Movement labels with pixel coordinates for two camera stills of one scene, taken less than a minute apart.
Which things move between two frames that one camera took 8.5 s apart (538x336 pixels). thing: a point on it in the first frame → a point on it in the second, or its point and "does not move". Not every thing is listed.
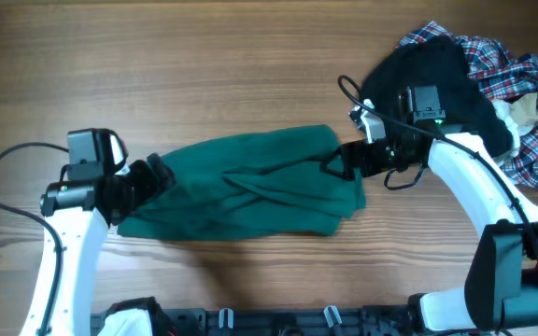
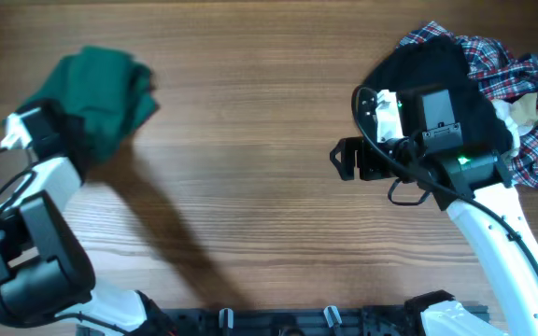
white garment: x=516 y=129 does not move
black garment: x=437 y=62 does not move
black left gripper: x=152 y=188 → x=77 y=120
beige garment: x=524 y=109 does not move
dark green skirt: x=267 y=182 → x=109 y=89
